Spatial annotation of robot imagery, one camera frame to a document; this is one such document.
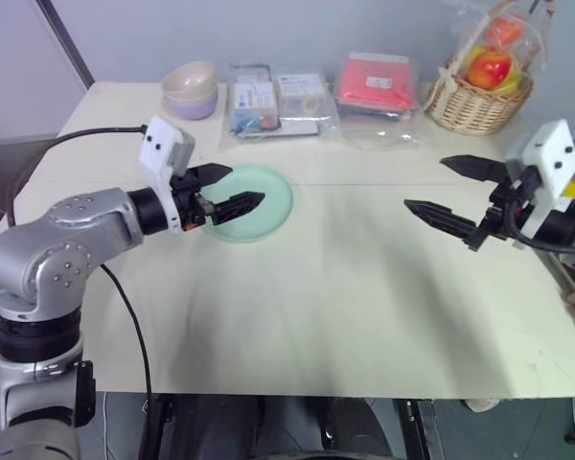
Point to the red flat packet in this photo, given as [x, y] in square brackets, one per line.
[374, 84]

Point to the purple bowl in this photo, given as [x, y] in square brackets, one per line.
[194, 108]

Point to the beige bowl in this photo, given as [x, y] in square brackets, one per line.
[189, 79]

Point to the red yellow apple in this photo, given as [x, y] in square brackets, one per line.
[489, 67]

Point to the clear bag with red packet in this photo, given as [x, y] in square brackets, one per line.
[378, 127]

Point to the red-orange object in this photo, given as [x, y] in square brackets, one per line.
[504, 29]

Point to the dark grey wall strip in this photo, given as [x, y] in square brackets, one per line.
[72, 43]

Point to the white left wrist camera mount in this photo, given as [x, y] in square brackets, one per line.
[159, 144]

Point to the white box of tape rolls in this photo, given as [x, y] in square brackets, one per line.
[299, 91]

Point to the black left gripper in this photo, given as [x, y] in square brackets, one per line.
[188, 201]

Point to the dark rounded shape under table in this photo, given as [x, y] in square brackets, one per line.
[268, 426]

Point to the pale green round plate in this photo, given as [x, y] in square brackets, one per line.
[270, 201]

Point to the woven wicker basket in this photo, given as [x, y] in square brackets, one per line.
[474, 110]

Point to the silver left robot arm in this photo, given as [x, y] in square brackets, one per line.
[52, 259]

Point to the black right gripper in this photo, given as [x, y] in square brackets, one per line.
[505, 206]

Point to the white shoe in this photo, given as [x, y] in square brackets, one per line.
[484, 405]

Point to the clear bag of boxes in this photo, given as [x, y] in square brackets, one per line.
[287, 127]

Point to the white box with blue print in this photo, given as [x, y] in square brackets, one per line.
[254, 98]

